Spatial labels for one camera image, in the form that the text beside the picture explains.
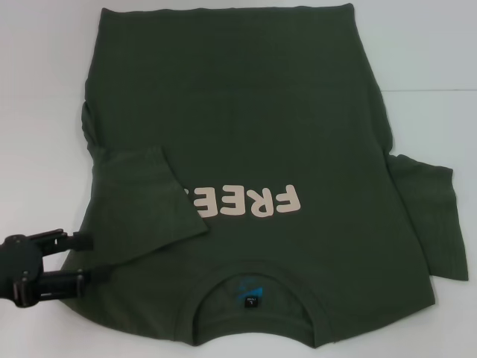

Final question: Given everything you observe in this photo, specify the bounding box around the dark green FREE t-shirt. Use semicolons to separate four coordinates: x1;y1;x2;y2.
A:
61;2;470;339

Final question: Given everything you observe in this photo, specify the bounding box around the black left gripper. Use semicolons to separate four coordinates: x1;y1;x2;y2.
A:
0;227;95;308

